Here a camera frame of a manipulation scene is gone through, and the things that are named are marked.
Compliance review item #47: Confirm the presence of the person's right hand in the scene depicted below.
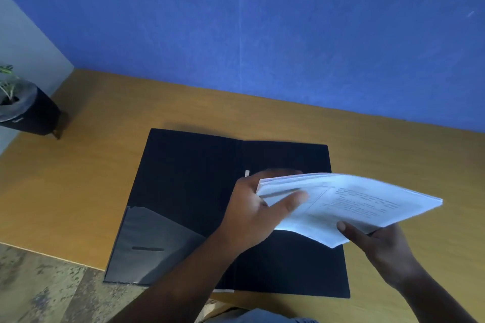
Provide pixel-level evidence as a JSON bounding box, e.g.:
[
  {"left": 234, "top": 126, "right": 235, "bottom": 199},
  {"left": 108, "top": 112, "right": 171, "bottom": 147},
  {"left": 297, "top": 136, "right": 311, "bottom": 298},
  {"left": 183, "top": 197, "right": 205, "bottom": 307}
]
[{"left": 337, "top": 221, "right": 428, "bottom": 293}]

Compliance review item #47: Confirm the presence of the person's left hand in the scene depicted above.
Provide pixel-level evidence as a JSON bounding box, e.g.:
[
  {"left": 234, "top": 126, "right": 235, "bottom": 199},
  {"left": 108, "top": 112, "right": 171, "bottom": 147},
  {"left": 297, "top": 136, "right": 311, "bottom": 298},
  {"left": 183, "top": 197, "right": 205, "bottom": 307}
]
[{"left": 214, "top": 169, "right": 308, "bottom": 261}]

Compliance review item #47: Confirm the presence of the white paper stack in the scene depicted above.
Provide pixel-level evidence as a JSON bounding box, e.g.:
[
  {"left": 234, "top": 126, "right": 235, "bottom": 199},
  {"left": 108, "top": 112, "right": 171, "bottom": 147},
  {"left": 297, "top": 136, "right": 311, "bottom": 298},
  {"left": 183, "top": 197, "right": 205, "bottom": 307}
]
[{"left": 256, "top": 172, "right": 443, "bottom": 249}]

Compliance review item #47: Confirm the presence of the person's right forearm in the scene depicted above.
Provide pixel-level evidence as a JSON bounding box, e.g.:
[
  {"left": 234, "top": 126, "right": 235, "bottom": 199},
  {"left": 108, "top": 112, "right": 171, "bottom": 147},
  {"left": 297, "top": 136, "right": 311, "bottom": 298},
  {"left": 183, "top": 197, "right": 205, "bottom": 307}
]
[{"left": 396, "top": 270, "right": 479, "bottom": 323}]

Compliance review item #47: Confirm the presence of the person's left forearm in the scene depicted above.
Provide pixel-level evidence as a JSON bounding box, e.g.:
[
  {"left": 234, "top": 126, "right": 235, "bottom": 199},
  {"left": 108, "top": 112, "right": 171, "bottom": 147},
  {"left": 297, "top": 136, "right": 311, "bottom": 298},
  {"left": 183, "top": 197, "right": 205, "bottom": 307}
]
[{"left": 118, "top": 229, "right": 243, "bottom": 323}]

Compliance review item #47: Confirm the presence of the black open folder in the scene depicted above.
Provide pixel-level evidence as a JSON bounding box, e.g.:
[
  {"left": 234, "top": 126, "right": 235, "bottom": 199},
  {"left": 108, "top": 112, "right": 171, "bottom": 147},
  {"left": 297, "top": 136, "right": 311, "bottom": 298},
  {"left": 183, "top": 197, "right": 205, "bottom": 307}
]
[{"left": 103, "top": 128, "right": 351, "bottom": 299}]

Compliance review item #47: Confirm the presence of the person's grey clothing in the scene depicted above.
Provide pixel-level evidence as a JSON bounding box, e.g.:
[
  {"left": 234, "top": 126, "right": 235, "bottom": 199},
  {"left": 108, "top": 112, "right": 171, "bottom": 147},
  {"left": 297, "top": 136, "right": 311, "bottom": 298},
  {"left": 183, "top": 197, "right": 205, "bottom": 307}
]
[{"left": 203, "top": 308, "right": 321, "bottom": 323}]

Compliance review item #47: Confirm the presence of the black plant pot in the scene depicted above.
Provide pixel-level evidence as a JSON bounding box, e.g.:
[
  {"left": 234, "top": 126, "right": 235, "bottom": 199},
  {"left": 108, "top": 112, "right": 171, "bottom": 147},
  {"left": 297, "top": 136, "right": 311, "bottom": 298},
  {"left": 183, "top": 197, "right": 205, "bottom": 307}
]
[{"left": 0, "top": 82, "right": 62, "bottom": 140}]

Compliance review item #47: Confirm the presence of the small green plant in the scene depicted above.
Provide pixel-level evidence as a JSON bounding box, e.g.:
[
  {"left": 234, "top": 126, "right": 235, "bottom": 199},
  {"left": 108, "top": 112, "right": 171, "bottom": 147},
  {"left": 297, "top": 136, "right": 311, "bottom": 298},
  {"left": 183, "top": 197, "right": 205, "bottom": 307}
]
[{"left": 0, "top": 65, "right": 19, "bottom": 104}]

